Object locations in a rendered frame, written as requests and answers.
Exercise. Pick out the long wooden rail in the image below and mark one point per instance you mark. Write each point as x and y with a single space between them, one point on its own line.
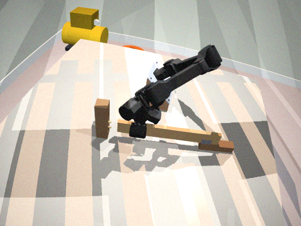
174 133

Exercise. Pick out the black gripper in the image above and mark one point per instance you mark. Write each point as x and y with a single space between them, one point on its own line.
138 127

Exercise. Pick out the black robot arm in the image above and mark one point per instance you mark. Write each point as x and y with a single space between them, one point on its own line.
180 72

